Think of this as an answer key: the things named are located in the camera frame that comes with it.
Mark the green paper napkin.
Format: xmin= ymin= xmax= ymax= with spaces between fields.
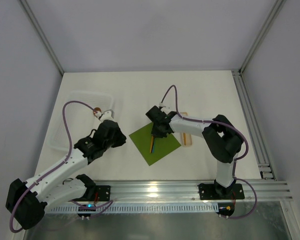
xmin=129 ymin=123 xmax=181 ymax=166

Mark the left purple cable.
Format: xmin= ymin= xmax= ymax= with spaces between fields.
xmin=9 ymin=100 xmax=97 ymax=234

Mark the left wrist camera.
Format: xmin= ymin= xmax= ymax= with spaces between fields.
xmin=94 ymin=109 xmax=115 ymax=123

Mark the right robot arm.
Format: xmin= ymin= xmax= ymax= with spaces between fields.
xmin=145 ymin=106 xmax=246 ymax=199

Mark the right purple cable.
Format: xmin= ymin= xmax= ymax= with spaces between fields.
xmin=161 ymin=84 xmax=258 ymax=220

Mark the right aluminium frame rail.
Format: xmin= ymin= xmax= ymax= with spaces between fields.
xmin=231 ymin=69 xmax=277 ymax=181

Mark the white slotted cable duct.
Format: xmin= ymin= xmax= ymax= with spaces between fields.
xmin=48 ymin=202 xmax=219 ymax=214

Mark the beige utensil tray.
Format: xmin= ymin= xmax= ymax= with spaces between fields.
xmin=178 ymin=111 xmax=194 ymax=148

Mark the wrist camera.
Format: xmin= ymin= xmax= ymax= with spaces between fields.
xmin=158 ymin=102 xmax=171 ymax=112
xmin=94 ymin=109 xmax=115 ymax=123

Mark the iridescent metal fork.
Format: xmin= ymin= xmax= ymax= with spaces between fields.
xmin=150 ymin=137 xmax=156 ymax=154

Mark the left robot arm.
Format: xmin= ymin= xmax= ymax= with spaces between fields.
xmin=5 ymin=119 xmax=127 ymax=233

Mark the purple cable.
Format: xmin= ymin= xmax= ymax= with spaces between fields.
xmin=161 ymin=84 xmax=258 ymax=220
xmin=9 ymin=100 xmax=97 ymax=234

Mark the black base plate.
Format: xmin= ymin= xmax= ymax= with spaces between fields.
xmin=73 ymin=185 xmax=111 ymax=202
xmin=198 ymin=181 xmax=245 ymax=200

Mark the orange plastic knife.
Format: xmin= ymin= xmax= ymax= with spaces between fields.
xmin=149 ymin=136 xmax=154 ymax=153

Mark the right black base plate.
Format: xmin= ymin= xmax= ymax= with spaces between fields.
xmin=198 ymin=181 xmax=245 ymax=200

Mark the copper round ball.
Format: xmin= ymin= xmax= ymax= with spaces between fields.
xmin=93 ymin=107 xmax=102 ymax=117

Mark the aluminium front rail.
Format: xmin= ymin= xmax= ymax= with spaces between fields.
xmin=95 ymin=179 xmax=293 ymax=203

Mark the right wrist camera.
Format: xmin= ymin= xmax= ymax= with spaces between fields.
xmin=158 ymin=102 xmax=171 ymax=112

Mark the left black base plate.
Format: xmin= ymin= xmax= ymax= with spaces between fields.
xmin=73 ymin=185 xmax=111 ymax=202

